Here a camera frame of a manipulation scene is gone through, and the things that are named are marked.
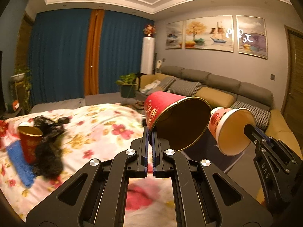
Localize white red paper cup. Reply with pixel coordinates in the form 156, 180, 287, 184
208, 107, 256, 156

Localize red paper cup gold rim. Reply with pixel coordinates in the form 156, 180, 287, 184
144, 91, 211, 151

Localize patterned cushion right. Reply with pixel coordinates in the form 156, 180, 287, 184
231, 100, 271, 131

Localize patterned cushion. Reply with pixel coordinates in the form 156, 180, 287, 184
167, 79, 202, 96
231, 100, 271, 131

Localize grey sectional sofa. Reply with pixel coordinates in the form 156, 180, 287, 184
136, 66, 302, 157

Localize wooden door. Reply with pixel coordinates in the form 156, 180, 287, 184
281, 25, 303, 133

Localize black plastic bag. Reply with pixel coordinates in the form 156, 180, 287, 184
33, 115, 70, 179

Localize yellow cushion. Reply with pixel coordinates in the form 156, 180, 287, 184
195, 87, 235, 108

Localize floral tablecloth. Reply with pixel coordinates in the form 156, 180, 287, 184
1, 103, 176, 226

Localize patterned cushion left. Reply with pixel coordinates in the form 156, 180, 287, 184
167, 79, 202, 96

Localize red paper cup on table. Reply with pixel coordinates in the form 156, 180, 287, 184
17, 122, 43, 165

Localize right purple painting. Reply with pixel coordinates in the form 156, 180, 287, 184
236, 15, 268, 59

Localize middle sailboat tree painting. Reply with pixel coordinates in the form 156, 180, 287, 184
184, 15, 234, 52

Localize green potted plant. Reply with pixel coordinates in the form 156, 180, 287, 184
116, 73, 137, 99

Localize white clothes on sofa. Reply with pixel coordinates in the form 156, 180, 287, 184
140, 79, 160, 94

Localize green orange tissue box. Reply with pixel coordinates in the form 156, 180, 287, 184
7, 100, 20, 113

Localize hanging plant on stand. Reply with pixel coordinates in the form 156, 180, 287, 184
8, 67, 32, 114

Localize white standing air conditioner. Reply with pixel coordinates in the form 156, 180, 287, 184
140, 37, 155, 75

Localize left landscape painting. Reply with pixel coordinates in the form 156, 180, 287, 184
166, 21, 183, 49

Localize blue curtain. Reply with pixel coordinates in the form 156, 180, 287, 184
28, 9, 153, 104

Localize red flower decoration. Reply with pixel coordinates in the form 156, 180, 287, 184
143, 24, 156, 37

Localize orange curtain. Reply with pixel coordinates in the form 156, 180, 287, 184
84, 9, 105, 95

